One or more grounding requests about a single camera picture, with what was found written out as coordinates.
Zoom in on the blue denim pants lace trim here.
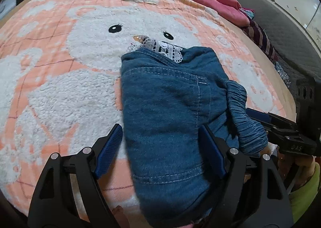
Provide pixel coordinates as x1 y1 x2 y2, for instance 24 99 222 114
120 35 269 227

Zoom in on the grey padded headboard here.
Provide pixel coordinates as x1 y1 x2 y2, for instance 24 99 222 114
223 0 321 86

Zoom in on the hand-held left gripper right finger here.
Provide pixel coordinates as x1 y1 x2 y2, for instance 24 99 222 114
199 124 294 228

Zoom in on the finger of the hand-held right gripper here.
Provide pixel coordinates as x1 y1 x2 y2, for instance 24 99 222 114
266 128 299 142
246 108 298 129

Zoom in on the peach white printed blanket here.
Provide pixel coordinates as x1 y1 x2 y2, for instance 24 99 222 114
0 0 288 221

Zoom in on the person's right forearm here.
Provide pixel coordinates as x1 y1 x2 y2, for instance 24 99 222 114
288 161 321 224

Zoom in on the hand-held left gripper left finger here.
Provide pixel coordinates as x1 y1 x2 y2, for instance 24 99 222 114
27 123 124 228

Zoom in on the multicolour patterned cloth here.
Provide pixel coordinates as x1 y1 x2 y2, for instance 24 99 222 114
239 7 255 20

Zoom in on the blue white patterned pillow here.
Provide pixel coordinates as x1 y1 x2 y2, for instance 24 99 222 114
274 61 292 88

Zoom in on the person's right hand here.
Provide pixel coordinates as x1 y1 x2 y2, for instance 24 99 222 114
276 148 316 184

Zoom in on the striped dark cloth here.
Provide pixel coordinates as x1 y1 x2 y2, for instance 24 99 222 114
242 20 279 63

